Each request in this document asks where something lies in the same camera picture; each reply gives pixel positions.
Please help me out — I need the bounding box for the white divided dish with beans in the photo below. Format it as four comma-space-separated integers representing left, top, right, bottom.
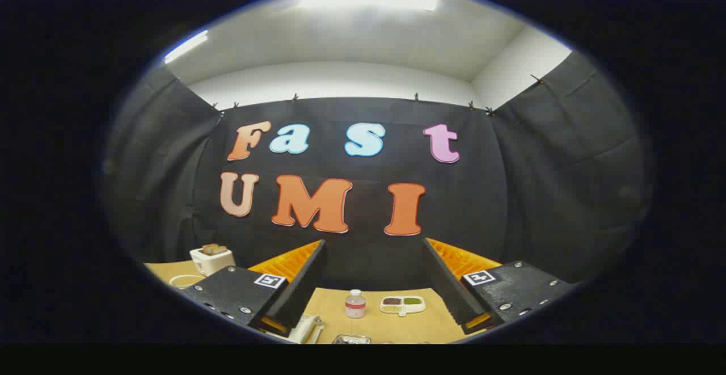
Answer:
379, 295, 426, 317

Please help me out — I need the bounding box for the clear bottle with red label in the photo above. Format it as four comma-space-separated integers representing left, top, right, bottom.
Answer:
345, 289, 367, 319

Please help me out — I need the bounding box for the white wire dish rack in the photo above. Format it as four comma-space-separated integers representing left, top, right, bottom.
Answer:
169, 275, 326, 344

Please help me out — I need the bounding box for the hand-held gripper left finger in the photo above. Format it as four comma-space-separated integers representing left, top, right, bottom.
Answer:
180, 239, 328, 339

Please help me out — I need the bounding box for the black backdrop cloth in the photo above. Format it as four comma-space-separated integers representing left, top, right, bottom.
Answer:
104, 50, 647, 292

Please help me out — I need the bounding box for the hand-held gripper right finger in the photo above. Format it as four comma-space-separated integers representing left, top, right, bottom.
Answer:
421, 237, 576, 336

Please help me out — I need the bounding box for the ceiling light panel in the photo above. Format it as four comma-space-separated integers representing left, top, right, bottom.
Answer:
295, 0, 443, 12

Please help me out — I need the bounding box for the ceiling light strip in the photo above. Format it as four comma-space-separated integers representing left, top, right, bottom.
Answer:
164, 30, 209, 64

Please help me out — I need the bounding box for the white toaster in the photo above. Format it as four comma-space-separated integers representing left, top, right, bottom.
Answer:
189, 246, 236, 277

